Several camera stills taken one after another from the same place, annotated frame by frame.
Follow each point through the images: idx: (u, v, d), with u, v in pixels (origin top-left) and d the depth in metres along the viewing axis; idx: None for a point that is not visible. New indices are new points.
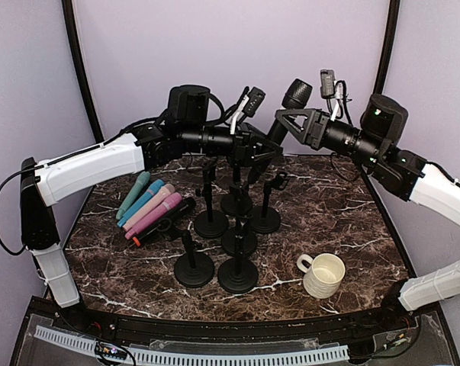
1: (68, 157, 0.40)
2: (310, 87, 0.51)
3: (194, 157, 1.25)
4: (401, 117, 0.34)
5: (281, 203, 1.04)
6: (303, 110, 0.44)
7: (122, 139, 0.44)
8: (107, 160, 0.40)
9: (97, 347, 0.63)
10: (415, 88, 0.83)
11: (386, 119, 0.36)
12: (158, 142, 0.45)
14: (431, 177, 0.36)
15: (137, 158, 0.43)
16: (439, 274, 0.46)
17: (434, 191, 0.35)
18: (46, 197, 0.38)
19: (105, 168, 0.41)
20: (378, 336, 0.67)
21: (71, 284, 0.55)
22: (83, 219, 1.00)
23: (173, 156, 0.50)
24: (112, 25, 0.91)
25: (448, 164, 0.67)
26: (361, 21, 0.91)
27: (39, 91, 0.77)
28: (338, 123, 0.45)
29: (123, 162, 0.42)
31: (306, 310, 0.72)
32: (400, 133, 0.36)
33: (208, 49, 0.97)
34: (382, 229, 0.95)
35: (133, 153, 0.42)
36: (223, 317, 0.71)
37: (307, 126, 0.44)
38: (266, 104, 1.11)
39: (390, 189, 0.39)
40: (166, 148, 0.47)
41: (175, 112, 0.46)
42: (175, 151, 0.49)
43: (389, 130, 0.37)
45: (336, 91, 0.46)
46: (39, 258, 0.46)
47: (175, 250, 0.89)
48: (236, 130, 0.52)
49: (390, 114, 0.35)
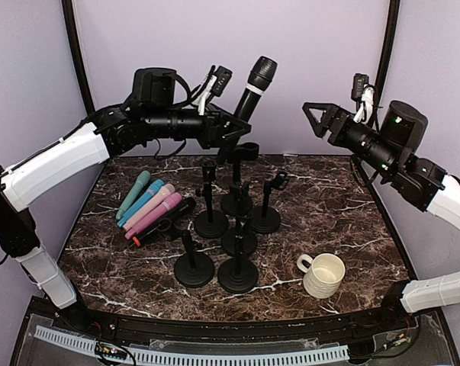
1: (30, 158, 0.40)
2: (275, 62, 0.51)
3: (194, 157, 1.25)
4: (422, 126, 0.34)
5: (281, 203, 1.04)
6: (323, 105, 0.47)
7: (82, 131, 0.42)
8: (68, 155, 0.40)
9: (97, 347, 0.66)
10: (416, 88, 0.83)
11: (407, 127, 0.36)
12: (119, 126, 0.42)
14: (451, 188, 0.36)
15: (99, 148, 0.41)
16: (445, 282, 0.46)
17: (454, 203, 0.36)
18: (17, 201, 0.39)
19: (69, 164, 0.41)
20: (378, 337, 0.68)
21: (65, 284, 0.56)
22: (83, 219, 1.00)
23: (138, 142, 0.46)
24: (112, 24, 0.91)
25: (449, 163, 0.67)
26: (361, 22, 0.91)
27: (39, 91, 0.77)
28: (359, 125, 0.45)
29: (86, 155, 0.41)
31: (306, 310, 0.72)
32: (421, 140, 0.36)
33: (209, 49, 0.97)
34: (382, 229, 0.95)
35: (93, 143, 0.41)
36: (223, 318, 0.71)
37: (325, 118, 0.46)
38: (266, 104, 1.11)
39: (407, 197, 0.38)
40: (127, 132, 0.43)
41: (137, 94, 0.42)
42: (139, 136, 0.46)
43: (409, 138, 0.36)
45: (365, 94, 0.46)
46: (25, 262, 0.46)
47: (175, 250, 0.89)
48: (205, 110, 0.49)
49: (411, 121, 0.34)
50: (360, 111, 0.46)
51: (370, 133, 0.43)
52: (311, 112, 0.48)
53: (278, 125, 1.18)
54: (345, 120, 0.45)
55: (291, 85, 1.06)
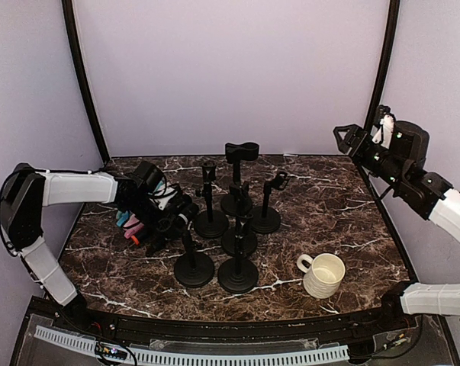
1: (63, 172, 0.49)
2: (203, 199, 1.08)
3: (194, 158, 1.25)
4: (421, 137, 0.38)
5: (281, 203, 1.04)
6: (345, 127, 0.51)
7: (102, 174, 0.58)
8: (91, 184, 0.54)
9: (97, 347, 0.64)
10: (415, 90, 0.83)
11: (408, 140, 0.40)
12: (123, 185, 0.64)
14: (450, 199, 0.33)
15: (111, 191, 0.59)
16: (445, 290, 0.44)
17: (451, 213, 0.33)
18: (44, 197, 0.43)
19: (89, 190, 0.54)
20: (378, 336, 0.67)
21: (64, 277, 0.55)
22: (83, 219, 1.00)
23: (122, 197, 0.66)
24: (112, 25, 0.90)
25: (450, 164, 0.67)
26: (362, 22, 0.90)
27: (40, 91, 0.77)
28: (378, 146, 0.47)
29: (103, 189, 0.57)
31: (306, 310, 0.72)
32: (424, 155, 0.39)
33: (208, 46, 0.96)
34: (382, 229, 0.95)
35: (109, 186, 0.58)
36: (223, 318, 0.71)
37: (346, 137, 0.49)
38: (265, 104, 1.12)
39: (410, 204, 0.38)
40: (127, 189, 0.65)
41: (140, 173, 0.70)
42: (130, 194, 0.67)
43: (411, 151, 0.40)
45: (383, 118, 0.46)
46: (28, 257, 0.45)
47: (175, 250, 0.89)
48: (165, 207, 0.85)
49: (411, 135, 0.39)
50: (377, 133, 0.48)
51: (384, 152, 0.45)
52: (337, 133, 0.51)
53: (279, 126, 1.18)
54: (365, 139, 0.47)
55: (291, 86, 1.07)
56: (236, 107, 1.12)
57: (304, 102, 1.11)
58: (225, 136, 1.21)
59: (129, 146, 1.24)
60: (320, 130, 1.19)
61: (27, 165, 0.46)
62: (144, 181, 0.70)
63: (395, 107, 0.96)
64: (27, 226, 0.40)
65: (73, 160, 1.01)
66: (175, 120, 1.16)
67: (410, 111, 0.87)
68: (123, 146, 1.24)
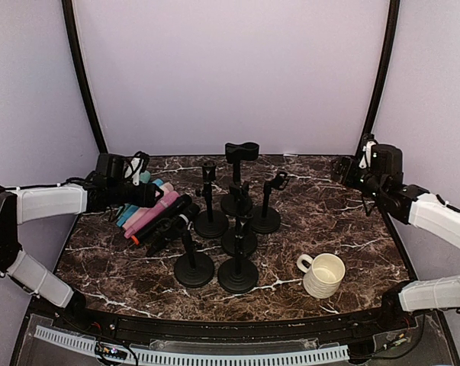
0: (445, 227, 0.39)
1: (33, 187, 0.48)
2: (203, 199, 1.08)
3: (194, 157, 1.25)
4: (393, 155, 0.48)
5: (281, 203, 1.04)
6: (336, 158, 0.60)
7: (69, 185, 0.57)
8: (62, 197, 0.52)
9: (97, 347, 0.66)
10: (416, 90, 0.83)
11: (384, 158, 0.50)
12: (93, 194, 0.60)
14: (423, 200, 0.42)
15: (82, 201, 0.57)
16: (442, 281, 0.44)
17: (428, 211, 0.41)
18: (17, 215, 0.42)
19: (61, 203, 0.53)
20: (378, 336, 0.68)
21: (57, 279, 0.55)
22: (83, 219, 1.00)
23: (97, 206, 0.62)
24: (111, 24, 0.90)
25: (451, 165, 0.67)
26: (362, 22, 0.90)
27: (40, 92, 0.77)
28: (365, 169, 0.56)
29: (75, 200, 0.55)
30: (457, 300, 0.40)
31: (306, 310, 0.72)
32: (399, 168, 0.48)
33: (207, 46, 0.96)
34: (382, 229, 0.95)
35: (80, 195, 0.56)
36: (223, 318, 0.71)
37: (336, 167, 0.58)
38: (265, 104, 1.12)
39: None
40: (98, 196, 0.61)
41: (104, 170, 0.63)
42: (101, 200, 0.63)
43: (389, 167, 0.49)
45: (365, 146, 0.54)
46: (17, 274, 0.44)
47: (175, 250, 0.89)
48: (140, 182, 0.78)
49: (384, 154, 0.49)
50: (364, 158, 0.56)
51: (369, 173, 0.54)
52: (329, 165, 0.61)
53: (279, 126, 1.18)
54: (352, 166, 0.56)
55: (291, 86, 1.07)
56: (236, 107, 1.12)
57: (305, 101, 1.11)
58: (225, 135, 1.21)
59: (129, 146, 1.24)
60: (320, 129, 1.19)
61: None
62: (109, 177, 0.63)
63: (395, 107, 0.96)
64: (4, 251, 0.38)
65: (72, 160, 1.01)
66: (175, 120, 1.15)
67: (410, 111, 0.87)
68: (123, 146, 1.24)
